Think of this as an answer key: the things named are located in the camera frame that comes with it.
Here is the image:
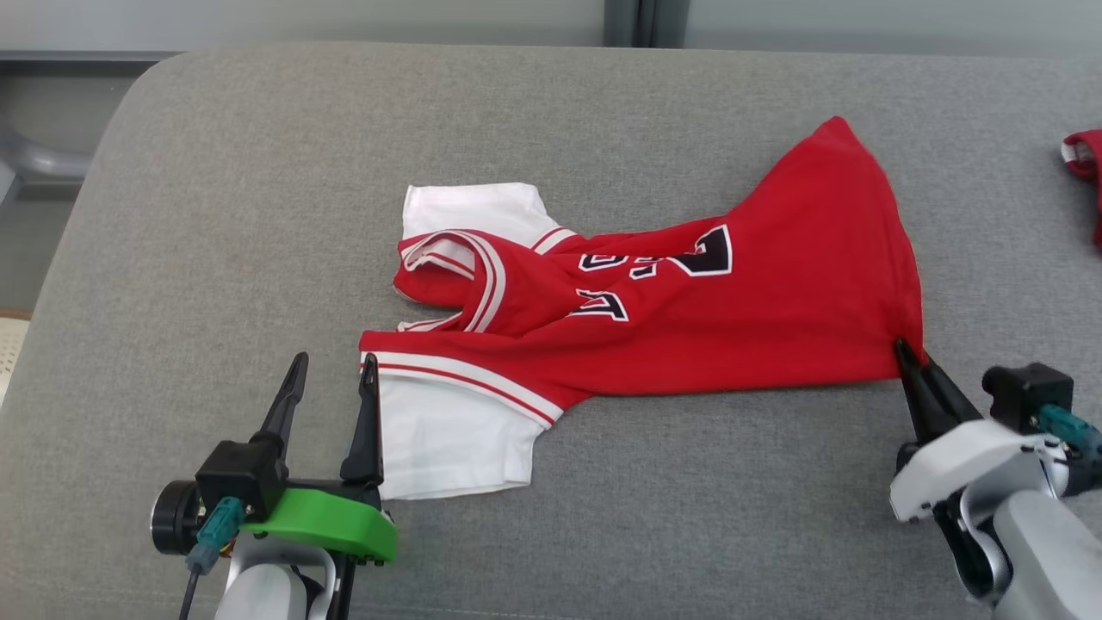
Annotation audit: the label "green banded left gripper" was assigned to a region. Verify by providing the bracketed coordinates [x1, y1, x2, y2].
[151, 351, 399, 566]

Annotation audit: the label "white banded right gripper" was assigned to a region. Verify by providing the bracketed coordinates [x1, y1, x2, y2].
[889, 338, 1071, 524]

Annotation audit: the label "red jersey white sleeves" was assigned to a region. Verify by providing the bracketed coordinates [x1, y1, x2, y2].
[359, 116, 929, 502]

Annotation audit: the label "red shorts white trim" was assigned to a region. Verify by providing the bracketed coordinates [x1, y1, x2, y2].
[1061, 129, 1102, 252]

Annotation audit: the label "cream perforated basket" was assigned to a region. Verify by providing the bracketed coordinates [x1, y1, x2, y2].
[0, 315, 32, 406]

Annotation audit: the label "black cable teal connector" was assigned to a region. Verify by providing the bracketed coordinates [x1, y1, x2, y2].
[1037, 403, 1102, 483]
[178, 496, 247, 620]

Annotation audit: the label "grey metal partition post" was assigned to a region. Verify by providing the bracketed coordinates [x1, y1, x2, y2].
[603, 0, 690, 48]

